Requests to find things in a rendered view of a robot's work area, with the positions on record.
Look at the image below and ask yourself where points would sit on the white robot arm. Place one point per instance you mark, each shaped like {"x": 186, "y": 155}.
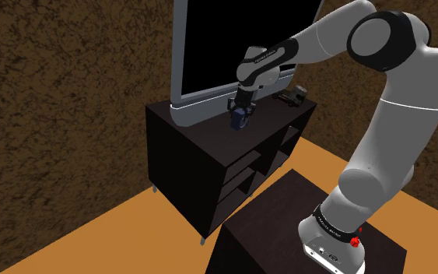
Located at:
{"x": 400, "y": 125}

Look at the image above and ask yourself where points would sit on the blue cylindrical object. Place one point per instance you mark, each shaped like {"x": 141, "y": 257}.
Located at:
{"x": 239, "y": 120}

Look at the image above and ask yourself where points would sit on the dark tv cabinet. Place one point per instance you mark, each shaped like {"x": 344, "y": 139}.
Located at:
{"x": 188, "y": 159}

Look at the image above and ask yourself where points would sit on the dark robot stand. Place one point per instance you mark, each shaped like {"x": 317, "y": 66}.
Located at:
{"x": 271, "y": 227}

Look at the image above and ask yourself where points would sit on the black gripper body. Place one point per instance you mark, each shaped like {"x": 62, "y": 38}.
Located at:
{"x": 243, "y": 99}

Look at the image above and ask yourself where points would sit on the grey framed television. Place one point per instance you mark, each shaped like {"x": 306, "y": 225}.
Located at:
{"x": 218, "y": 49}

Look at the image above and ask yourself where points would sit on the grey toy truck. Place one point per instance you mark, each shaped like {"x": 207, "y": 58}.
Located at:
{"x": 292, "y": 95}

